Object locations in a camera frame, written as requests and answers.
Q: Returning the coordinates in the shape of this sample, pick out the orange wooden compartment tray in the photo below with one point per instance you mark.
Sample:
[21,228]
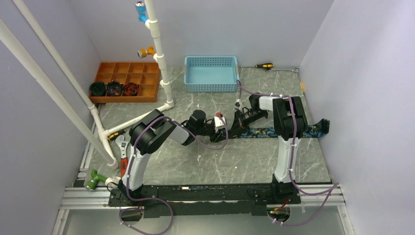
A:
[146,74]

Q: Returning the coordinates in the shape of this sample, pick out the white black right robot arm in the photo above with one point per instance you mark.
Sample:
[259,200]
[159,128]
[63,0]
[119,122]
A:
[289,125]

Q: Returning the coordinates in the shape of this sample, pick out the rolled dark green tie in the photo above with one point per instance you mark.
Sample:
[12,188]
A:
[98,89]

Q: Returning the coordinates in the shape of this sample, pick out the green valve nozzle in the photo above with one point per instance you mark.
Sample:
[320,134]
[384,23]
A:
[95,179]

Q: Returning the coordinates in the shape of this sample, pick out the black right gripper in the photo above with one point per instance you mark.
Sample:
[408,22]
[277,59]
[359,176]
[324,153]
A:
[239,126]

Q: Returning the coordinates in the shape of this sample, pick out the red handled adjustable wrench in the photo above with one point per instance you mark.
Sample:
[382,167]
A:
[123,146]

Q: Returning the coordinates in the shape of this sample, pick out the orange valve nozzle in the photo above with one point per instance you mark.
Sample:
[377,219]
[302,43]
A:
[142,53]

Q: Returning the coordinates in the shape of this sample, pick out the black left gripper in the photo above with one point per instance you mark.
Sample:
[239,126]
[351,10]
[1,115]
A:
[218,136]

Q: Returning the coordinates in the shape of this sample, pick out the blue valve nozzle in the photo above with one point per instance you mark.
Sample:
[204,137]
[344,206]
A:
[141,10]

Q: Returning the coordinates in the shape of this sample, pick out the white vertical PVC pipe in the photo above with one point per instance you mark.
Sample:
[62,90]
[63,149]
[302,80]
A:
[156,35]

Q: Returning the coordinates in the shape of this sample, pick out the aluminium rail frame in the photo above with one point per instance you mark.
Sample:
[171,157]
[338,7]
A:
[236,161]

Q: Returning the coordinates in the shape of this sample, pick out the white diagonal PVC pipe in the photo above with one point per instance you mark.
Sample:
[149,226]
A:
[101,144]

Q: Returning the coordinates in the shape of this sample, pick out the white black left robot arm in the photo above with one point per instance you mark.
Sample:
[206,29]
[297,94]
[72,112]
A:
[150,133]

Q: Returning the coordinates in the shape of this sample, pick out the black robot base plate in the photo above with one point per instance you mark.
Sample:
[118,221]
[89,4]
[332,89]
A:
[163,200]

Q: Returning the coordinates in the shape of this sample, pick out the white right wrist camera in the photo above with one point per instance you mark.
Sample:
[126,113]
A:
[237,105]

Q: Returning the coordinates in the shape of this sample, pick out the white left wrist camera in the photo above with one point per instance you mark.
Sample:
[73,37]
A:
[219,121]

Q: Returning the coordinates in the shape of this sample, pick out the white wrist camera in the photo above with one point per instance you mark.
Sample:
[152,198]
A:
[237,105]
[219,121]

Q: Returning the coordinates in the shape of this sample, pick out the light blue plastic basket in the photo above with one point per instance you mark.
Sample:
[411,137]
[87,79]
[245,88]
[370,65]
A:
[211,74]

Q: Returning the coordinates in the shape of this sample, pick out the yellow black screwdriver at wall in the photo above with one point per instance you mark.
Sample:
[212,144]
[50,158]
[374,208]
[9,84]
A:
[265,66]

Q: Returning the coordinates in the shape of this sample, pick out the silver spanner at wall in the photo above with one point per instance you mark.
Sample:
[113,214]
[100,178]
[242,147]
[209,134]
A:
[295,70]

